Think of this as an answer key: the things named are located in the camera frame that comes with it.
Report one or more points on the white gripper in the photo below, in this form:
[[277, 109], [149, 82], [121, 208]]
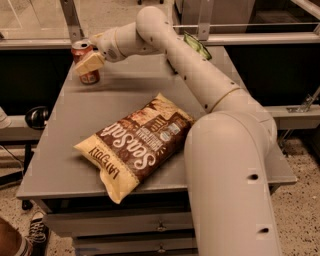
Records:
[[106, 45]]

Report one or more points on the red coke can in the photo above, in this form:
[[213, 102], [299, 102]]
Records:
[[80, 51]]

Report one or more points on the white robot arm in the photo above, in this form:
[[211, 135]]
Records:
[[225, 151]]

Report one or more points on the brown chip bag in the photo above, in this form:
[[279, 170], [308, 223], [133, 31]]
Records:
[[129, 150]]

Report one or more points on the green chip bag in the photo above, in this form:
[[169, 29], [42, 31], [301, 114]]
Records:
[[196, 45]]

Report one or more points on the black round object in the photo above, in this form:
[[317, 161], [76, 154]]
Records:
[[37, 117]]

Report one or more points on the grey drawer cabinet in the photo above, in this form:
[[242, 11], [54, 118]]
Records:
[[69, 189]]

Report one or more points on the upper drawer knob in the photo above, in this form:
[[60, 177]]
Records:
[[161, 227]]

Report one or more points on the drawer knob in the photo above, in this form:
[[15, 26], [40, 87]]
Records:
[[161, 227], [161, 250]]

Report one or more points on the black sneaker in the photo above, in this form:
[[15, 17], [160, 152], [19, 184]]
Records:
[[38, 235]]

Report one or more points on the person's leg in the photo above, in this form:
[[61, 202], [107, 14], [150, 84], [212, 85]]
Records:
[[12, 243]]

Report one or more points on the lower drawer knob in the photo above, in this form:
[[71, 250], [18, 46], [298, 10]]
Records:
[[161, 250]]

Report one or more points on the metal railing frame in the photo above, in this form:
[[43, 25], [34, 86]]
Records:
[[266, 36]]

